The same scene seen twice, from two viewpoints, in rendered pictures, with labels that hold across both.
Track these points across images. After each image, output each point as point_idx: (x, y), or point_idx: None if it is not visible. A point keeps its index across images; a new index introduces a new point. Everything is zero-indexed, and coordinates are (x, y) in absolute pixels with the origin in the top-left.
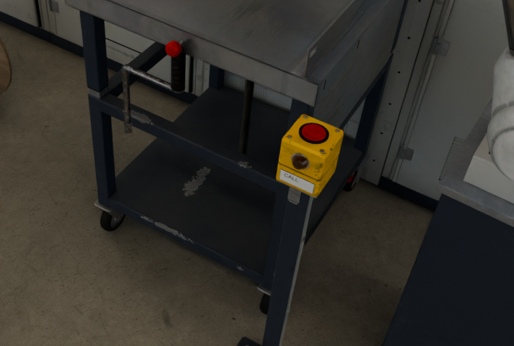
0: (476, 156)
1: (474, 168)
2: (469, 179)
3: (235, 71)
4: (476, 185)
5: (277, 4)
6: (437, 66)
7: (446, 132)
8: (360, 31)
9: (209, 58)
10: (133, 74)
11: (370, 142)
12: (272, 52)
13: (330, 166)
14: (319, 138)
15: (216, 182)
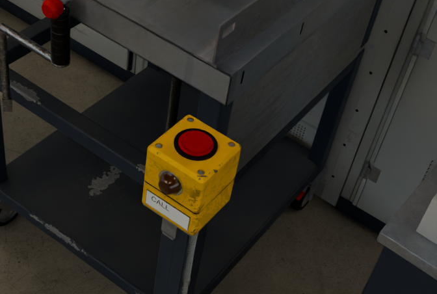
0: (436, 201)
1: (432, 216)
2: (424, 231)
3: (130, 46)
4: (432, 240)
5: None
6: (417, 71)
7: (421, 153)
8: (307, 11)
9: (99, 26)
10: (33, 39)
11: (330, 154)
12: (180, 26)
13: (218, 194)
14: (201, 152)
15: (131, 182)
